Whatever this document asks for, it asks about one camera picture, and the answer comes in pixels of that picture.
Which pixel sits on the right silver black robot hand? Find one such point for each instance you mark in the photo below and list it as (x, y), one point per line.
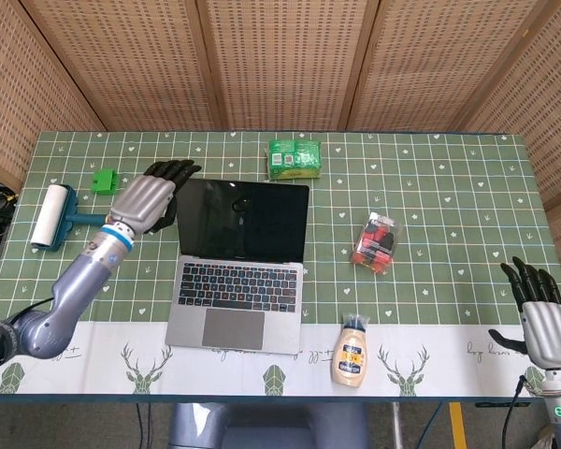
(549, 334)

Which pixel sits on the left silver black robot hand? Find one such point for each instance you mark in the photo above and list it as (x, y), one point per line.
(142, 201)

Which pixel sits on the silver laptop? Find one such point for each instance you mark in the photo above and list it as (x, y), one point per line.
(236, 299)

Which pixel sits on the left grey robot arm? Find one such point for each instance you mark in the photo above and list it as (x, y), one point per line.
(75, 285)

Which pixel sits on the green plastic block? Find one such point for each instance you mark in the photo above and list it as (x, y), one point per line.
(104, 181)

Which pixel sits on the teal lint roller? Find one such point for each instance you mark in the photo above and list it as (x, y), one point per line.
(49, 215)

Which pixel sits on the green tissue pack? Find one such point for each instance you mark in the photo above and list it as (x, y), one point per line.
(294, 159)

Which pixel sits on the green checked tablecloth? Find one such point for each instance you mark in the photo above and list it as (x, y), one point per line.
(425, 187)

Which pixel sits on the clear box of red clips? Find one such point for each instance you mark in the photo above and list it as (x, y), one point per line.
(376, 243)

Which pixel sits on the mayonnaise squeeze bottle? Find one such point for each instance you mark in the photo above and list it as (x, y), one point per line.
(349, 360)

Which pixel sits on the grey robot torso base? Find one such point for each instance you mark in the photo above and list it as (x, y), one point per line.
(266, 428)

